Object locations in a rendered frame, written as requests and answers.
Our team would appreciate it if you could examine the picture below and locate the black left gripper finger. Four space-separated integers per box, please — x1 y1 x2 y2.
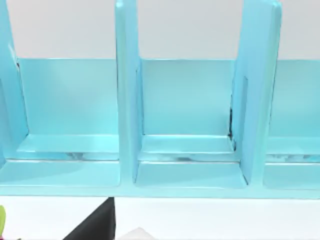
61 196 116 240

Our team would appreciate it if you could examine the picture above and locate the white book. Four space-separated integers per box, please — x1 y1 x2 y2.
116 226 161 240

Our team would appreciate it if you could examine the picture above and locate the green plant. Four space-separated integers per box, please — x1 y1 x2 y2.
0 204 7 240

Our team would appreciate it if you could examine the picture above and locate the light blue rack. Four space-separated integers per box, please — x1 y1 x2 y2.
0 0 320 199

